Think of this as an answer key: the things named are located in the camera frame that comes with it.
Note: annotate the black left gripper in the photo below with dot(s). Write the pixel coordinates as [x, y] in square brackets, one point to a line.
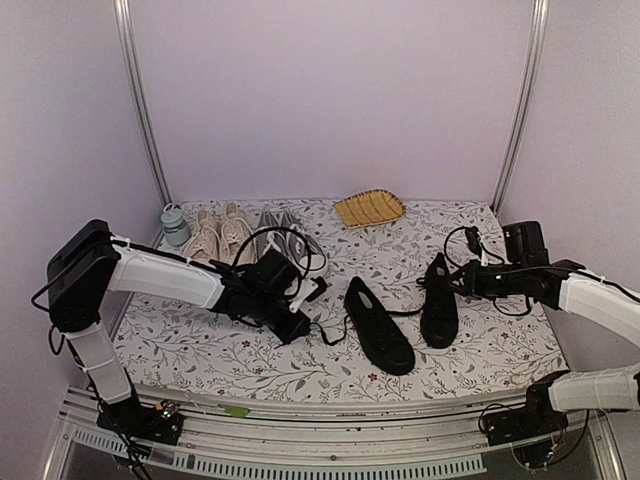
[292, 332]

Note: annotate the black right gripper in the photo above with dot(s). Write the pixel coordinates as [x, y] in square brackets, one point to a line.
[473, 287]

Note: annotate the black canvas sneaker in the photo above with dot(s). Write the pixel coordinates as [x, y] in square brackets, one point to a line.
[439, 322]
[381, 340]

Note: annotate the black front canvas sneaker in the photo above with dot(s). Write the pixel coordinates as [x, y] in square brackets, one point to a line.
[381, 340]

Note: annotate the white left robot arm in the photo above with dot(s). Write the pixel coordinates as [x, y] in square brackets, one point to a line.
[94, 262]

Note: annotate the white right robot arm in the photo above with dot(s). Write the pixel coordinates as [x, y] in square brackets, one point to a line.
[562, 286]

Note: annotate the grey sneaker right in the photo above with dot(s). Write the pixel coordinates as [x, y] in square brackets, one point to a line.
[302, 250]

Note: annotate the grey sneaker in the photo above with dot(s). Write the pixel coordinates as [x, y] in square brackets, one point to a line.
[272, 234]
[302, 250]

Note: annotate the grey sneaker left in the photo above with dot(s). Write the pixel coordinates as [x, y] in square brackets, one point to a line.
[272, 234]

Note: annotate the floral tablecloth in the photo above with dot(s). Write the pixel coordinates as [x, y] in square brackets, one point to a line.
[500, 347]

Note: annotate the green tape piece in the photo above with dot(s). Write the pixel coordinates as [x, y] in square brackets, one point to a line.
[235, 411]

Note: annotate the beige sneaker right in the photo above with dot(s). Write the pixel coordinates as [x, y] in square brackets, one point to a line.
[235, 233]

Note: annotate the beige sneaker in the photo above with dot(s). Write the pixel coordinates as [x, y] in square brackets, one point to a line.
[204, 244]
[235, 233]

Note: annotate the beige sneaker left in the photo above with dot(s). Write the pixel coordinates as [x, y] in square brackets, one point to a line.
[204, 244]

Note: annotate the woven bamboo tray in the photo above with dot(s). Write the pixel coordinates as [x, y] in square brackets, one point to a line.
[370, 208]

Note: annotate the pale green small jar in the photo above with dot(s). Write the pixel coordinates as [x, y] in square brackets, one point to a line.
[174, 225]

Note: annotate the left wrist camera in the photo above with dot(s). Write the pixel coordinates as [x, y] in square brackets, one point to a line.
[308, 290]

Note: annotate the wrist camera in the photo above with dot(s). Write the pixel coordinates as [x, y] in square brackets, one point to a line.
[308, 290]
[475, 244]

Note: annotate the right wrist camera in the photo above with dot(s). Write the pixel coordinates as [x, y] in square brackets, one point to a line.
[475, 244]

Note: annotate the aluminium front rail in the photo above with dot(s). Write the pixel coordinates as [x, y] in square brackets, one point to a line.
[423, 439]

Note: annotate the aluminium frame post right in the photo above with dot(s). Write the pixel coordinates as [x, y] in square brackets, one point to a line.
[533, 57]

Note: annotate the aluminium frame post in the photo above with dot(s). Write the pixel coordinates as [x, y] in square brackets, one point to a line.
[126, 35]
[533, 57]

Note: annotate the aluminium frame post left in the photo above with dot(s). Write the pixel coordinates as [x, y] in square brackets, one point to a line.
[126, 35]

